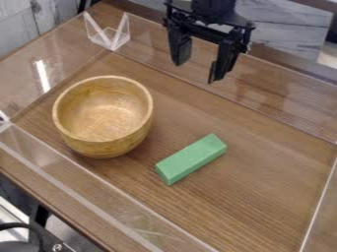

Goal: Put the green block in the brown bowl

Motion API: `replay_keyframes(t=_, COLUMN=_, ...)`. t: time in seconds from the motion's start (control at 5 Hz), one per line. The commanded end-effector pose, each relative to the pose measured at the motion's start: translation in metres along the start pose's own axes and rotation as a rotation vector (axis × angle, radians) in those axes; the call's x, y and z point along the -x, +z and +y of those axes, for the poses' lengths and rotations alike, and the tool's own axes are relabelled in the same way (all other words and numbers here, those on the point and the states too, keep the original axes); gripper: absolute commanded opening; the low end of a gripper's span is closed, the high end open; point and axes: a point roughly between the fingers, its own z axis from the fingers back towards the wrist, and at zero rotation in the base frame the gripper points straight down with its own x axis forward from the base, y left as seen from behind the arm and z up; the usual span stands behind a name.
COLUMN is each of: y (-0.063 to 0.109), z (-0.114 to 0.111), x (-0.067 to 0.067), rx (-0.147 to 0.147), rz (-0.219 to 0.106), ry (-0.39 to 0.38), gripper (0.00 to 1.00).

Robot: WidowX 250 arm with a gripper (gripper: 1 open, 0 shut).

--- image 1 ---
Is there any clear acrylic corner bracket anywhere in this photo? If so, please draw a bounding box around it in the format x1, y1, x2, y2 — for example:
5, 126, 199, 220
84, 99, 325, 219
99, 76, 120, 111
83, 12, 129, 51

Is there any brown wooden bowl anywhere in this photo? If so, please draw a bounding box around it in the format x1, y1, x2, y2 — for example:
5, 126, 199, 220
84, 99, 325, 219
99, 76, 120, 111
52, 75, 153, 158

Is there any green rectangular block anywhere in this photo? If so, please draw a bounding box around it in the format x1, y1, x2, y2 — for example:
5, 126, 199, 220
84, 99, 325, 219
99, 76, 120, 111
155, 134, 227, 185

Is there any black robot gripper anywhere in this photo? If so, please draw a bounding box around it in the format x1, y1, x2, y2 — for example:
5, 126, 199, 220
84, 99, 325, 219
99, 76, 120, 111
164, 0, 255, 84

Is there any black table leg bracket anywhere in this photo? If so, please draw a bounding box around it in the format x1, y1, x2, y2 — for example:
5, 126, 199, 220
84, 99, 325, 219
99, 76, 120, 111
29, 205, 76, 252

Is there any clear acrylic tray wall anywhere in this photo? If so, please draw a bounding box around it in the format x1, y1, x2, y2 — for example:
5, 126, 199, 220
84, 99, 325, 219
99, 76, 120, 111
0, 111, 216, 252

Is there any black cable under table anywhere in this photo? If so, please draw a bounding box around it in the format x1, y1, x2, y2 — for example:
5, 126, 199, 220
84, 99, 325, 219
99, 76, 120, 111
0, 221, 46, 252

